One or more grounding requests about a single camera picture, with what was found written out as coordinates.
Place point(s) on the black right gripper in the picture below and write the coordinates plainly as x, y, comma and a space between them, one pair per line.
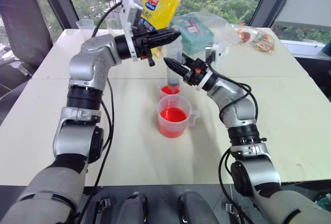
196, 74

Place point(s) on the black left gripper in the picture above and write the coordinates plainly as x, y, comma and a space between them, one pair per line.
142, 44

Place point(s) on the clear plastic syringe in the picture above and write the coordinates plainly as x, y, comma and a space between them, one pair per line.
172, 77

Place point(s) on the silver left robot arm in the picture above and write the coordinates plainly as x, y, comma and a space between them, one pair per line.
88, 63

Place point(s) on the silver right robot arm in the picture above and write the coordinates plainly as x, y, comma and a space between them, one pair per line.
232, 97

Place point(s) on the small cup with red liquid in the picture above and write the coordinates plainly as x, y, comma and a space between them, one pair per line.
168, 91

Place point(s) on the empty clear plastic cup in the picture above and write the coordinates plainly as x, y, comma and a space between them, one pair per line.
85, 28
113, 26

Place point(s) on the yellow snack bag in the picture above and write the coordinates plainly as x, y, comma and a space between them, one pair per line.
163, 6

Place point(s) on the green box in plastic bag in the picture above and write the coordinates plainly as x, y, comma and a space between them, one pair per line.
219, 26

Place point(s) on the clear bag of snacks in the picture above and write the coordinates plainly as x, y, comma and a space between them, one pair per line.
254, 37

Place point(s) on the dark rounded shape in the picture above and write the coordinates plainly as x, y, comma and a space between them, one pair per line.
196, 208
134, 208

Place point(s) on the black office chair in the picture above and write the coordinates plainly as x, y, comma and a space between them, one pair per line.
20, 27

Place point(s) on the metal clasp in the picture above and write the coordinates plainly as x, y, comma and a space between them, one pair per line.
103, 204
231, 206

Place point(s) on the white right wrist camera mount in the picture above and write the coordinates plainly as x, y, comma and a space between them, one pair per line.
217, 52

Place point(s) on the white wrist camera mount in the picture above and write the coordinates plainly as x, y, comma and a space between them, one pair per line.
217, 52
130, 12

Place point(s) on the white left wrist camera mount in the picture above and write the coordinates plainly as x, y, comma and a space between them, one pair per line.
130, 12

